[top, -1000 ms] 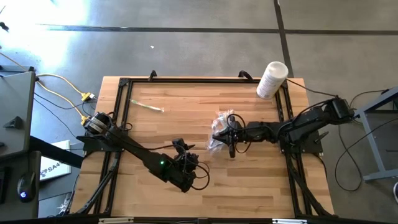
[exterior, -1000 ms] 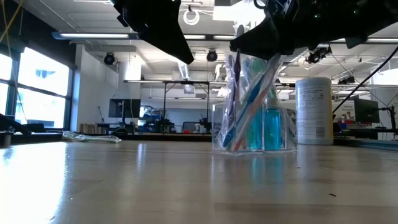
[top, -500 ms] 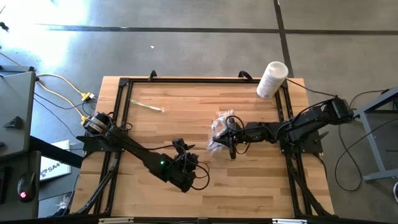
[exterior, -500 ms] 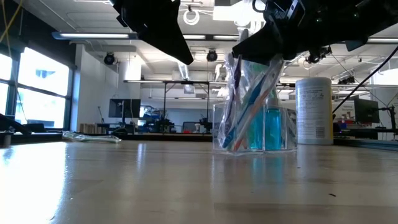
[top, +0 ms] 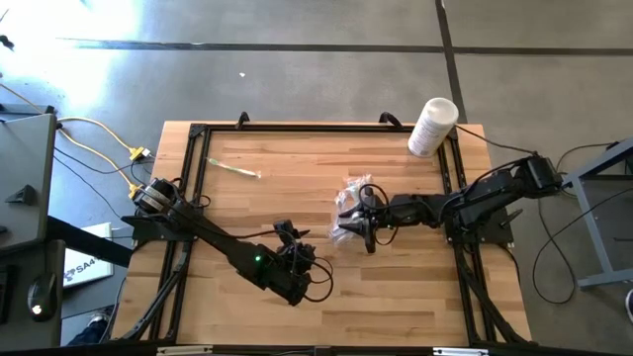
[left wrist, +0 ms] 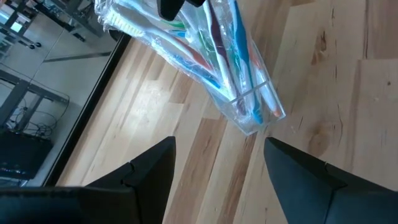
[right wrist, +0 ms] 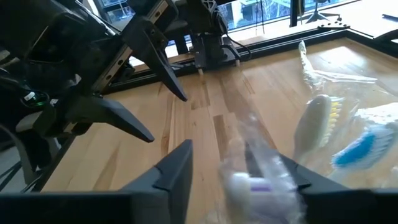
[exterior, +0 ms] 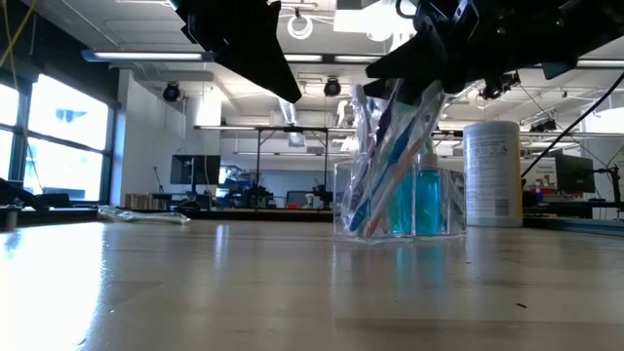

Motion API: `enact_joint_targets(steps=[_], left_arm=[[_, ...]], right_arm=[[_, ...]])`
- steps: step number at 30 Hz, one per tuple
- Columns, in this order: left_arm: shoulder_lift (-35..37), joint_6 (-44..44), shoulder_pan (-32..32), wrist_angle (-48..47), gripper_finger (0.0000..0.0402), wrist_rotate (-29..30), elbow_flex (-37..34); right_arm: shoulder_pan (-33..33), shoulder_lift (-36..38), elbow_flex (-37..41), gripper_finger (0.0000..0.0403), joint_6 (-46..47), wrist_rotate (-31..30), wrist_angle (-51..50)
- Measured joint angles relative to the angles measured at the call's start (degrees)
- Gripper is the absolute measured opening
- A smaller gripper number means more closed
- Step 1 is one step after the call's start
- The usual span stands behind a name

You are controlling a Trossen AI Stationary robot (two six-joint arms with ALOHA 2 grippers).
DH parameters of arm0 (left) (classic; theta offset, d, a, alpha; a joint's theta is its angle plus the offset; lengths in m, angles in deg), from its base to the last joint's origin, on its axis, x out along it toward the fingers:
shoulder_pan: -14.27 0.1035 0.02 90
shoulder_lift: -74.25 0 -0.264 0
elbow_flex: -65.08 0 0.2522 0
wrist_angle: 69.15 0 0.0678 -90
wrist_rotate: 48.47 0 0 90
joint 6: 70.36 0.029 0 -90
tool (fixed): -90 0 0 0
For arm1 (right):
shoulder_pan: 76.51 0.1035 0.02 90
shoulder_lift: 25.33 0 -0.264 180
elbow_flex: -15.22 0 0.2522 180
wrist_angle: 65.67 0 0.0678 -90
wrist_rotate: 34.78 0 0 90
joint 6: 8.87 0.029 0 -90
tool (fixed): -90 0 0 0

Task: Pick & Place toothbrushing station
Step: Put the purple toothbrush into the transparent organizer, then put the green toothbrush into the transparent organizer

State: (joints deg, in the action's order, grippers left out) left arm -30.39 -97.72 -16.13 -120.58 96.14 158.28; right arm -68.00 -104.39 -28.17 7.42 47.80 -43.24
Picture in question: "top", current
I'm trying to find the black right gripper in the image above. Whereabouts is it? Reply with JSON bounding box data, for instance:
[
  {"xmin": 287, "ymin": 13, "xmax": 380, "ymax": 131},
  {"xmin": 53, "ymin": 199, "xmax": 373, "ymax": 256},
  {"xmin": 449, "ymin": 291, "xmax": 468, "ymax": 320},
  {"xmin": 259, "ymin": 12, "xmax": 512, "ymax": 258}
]
[{"xmin": 337, "ymin": 186, "xmax": 412, "ymax": 254}]

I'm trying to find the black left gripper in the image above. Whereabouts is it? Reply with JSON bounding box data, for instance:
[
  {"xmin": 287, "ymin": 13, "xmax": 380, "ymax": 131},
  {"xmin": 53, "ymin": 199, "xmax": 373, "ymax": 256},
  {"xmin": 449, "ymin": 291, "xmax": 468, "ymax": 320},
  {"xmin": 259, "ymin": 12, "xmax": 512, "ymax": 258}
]
[{"xmin": 274, "ymin": 220, "xmax": 317, "ymax": 278}]

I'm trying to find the green toothbrush in clear wrapper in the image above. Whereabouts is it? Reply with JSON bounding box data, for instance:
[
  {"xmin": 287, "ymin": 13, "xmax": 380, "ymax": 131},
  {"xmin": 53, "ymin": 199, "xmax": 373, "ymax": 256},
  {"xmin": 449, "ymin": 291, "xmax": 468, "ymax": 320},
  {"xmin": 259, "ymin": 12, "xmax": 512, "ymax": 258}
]
[{"xmin": 205, "ymin": 156, "xmax": 262, "ymax": 179}]

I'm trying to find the white wipes canister yellow label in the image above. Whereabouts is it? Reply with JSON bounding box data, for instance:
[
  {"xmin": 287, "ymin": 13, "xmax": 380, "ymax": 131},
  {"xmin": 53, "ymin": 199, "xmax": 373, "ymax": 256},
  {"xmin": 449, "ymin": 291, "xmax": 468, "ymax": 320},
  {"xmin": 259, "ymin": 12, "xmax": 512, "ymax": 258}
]
[{"xmin": 407, "ymin": 96, "xmax": 460, "ymax": 159}]

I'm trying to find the white printed box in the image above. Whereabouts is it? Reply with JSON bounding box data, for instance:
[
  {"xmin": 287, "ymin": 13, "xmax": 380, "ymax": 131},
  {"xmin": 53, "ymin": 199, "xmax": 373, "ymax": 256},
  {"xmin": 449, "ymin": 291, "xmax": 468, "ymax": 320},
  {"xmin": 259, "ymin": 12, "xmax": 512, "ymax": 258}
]
[{"xmin": 62, "ymin": 222, "xmax": 115, "ymax": 289}]

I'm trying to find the black diagonal beam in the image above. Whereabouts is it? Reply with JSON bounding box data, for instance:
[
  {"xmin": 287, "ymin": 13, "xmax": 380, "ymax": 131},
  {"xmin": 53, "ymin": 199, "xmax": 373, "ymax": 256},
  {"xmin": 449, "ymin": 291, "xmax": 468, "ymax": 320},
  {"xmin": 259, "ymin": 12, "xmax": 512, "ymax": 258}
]
[{"xmin": 46, "ymin": 216, "xmax": 135, "ymax": 268}]

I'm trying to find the blue-grey metal stand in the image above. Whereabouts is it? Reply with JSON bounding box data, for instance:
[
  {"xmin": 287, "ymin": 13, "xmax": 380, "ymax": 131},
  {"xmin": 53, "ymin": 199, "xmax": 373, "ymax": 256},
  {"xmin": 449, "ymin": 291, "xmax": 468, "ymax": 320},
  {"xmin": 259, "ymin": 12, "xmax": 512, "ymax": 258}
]
[{"xmin": 551, "ymin": 137, "xmax": 633, "ymax": 291}]

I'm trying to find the dark grey desk top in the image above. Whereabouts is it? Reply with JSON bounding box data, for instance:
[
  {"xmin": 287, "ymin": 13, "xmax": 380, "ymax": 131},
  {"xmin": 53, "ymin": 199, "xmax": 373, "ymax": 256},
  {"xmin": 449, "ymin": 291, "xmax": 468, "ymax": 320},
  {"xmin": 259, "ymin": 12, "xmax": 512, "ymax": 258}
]
[{"xmin": 0, "ymin": 239, "xmax": 66, "ymax": 350}]

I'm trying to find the black computer mouse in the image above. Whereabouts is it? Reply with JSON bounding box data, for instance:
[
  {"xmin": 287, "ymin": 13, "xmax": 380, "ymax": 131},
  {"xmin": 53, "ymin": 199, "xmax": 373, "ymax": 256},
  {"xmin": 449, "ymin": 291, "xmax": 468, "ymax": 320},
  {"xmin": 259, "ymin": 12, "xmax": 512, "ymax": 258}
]
[{"xmin": 27, "ymin": 272, "xmax": 58, "ymax": 323}]

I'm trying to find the small black wedge part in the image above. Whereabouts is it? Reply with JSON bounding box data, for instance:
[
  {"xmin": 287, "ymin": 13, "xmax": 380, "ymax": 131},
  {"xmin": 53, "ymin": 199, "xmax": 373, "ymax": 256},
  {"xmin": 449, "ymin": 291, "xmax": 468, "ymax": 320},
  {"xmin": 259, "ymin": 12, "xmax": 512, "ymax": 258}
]
[{"xmin": 4, "ymin": 184, "xmax": 37, "ymax": 206}]

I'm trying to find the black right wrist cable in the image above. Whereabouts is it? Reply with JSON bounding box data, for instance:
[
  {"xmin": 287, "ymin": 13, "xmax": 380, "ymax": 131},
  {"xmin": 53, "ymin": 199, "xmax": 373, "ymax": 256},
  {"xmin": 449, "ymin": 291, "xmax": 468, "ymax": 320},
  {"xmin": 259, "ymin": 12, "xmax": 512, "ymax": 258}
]
[{"xmin": 358, "ymin": 182, "xmax": 398, "ymax": 248}]

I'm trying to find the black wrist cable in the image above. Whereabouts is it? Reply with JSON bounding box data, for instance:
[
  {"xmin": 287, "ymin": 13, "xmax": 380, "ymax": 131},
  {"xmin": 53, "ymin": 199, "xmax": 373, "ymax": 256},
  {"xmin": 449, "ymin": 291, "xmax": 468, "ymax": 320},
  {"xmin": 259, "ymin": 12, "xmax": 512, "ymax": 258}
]
[
  {"xmin": 236, "ymin": 224, "xmax": 336, "ymax": 304},
  {"xmin": 358, "ymin": 182, "xmax": 398, "ymax": 248}
]

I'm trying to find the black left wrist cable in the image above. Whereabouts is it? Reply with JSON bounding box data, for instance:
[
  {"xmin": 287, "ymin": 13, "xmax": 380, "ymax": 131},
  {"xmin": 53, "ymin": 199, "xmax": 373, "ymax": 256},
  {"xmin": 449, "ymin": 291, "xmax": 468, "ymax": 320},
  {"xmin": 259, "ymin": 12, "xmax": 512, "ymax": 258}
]
[{"xmin": 236, "ymin": 224, "xmax": 336, "ymax": 304}]

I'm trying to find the black aluminium rig frame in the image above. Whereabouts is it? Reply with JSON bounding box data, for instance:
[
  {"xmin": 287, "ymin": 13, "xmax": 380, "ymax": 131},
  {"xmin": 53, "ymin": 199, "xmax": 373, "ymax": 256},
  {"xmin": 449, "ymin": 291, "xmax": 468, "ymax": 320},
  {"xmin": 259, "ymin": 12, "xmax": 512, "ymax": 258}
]
[{"xmin": 112, "ymin": 122, "xmax": 533, "ymax": 347}]

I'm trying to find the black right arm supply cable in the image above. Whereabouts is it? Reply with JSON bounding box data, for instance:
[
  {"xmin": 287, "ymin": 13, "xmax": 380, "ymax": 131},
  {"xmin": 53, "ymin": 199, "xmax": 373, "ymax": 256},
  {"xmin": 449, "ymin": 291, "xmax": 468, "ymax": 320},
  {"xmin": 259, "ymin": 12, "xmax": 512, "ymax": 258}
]
[{"xmin": 452, "ymin": 124, "xmax": 534, "ymax": 157}]

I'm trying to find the yellow cable with plug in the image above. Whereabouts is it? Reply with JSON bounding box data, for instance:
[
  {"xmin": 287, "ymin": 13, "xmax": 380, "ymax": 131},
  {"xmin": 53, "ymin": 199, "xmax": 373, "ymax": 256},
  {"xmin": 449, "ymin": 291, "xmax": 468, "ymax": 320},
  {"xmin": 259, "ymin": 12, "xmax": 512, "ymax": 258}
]
[
  {"xmin": 56, "ymin": 116, "xmax": 153, "ymax": 162},
  {"xmin": 58, "ymin": 129, "xmax": 144, "ymax": 201}
]

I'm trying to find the thin black floor cable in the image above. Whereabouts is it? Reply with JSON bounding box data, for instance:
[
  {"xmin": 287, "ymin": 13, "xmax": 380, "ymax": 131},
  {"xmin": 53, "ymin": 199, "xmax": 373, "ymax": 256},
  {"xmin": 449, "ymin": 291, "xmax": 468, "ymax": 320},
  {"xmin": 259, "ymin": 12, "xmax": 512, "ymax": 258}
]
[{"xmin": 51, "ymin": 145, "xmax": 155, "ymax": 177}]

